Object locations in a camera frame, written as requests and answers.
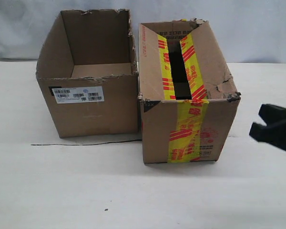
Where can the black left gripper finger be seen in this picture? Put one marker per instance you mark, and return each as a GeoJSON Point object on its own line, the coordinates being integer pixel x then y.
{"type": "Point", "coordinates": [274, 134]}

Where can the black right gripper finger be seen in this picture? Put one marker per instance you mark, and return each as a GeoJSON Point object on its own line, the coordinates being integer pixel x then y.
{"type": "Point", "coordinates": [274, 117]}

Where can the cardboard box with yellow tape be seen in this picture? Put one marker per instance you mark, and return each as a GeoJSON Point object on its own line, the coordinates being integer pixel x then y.
{"type": "Point", "coordinates": [188, 98]}

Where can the open plain cardboard box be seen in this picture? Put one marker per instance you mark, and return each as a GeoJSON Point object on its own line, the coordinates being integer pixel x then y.
{"type": "Point", "coordinates": [87, 73]}

